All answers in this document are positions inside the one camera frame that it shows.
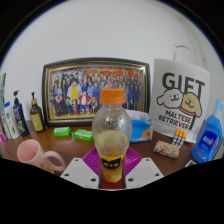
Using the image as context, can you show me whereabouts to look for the pink patterned mug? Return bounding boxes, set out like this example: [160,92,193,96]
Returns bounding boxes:
[16,138,67,174]

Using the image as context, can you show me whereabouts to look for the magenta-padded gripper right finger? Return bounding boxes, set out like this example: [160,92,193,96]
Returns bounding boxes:
[121,147,165,190]

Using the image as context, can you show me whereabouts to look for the dark blue pump bottle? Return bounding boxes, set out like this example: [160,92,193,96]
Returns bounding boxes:
[12,89,30,137]

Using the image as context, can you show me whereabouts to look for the framed group photo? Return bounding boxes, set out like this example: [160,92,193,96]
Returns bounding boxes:
[41,57,151,127]

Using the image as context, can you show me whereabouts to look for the orange-capped juice bottle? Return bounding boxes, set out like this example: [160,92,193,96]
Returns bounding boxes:
[91,87,134,184]

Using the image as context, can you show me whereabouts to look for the flat round red coaster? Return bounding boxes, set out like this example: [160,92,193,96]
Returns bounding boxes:
[99,180,125,190]

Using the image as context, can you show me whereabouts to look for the small orange white cube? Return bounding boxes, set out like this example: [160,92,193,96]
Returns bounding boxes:
[171,129,187,149]

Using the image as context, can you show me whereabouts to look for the white shampoo bottle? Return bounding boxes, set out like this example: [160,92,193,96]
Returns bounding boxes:
[3,101,20,140]

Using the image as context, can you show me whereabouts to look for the white remote control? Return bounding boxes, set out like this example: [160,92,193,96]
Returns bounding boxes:
[184,159,198,168]

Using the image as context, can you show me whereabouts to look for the blue tissue pack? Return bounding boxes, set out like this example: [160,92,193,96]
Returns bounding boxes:
[125,109,155,144]

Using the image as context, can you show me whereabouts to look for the patterned snack packet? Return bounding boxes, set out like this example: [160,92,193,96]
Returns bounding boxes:
[152,139,181,159]

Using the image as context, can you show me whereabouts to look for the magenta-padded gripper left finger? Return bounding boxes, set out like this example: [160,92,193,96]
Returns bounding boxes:
[59,147,103,190]

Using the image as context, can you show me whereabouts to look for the dark yellow-labelled pump bottle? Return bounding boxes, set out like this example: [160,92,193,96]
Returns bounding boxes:
[29,92,46,133]

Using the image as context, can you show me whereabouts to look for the blue detergent bottle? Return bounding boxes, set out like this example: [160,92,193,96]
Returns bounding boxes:
[190,98,224,164]

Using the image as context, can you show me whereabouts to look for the white paper gift bag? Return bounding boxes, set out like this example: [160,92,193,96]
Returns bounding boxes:
[148,43,211,144]

